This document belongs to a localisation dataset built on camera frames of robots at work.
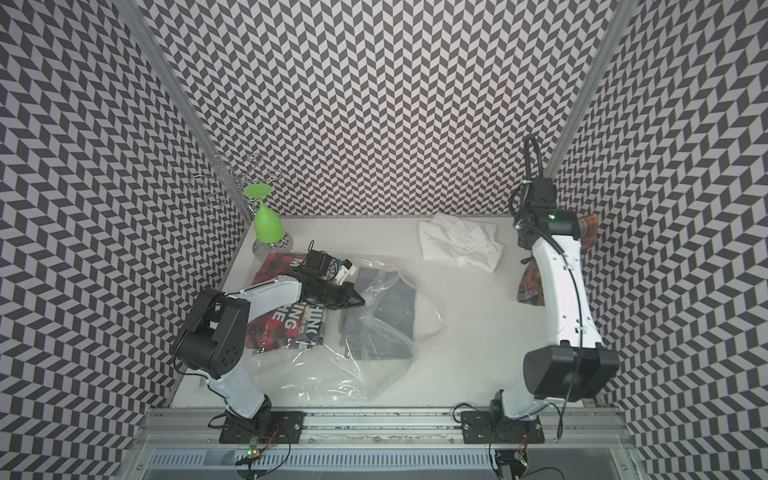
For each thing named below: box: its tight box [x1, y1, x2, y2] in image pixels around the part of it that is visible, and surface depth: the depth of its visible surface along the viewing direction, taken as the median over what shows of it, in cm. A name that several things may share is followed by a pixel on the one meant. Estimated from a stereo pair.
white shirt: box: [419, 213, 504, 273], surface depth 110 cm
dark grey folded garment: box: [339, 267, 416, 360], surface depth 86 cm
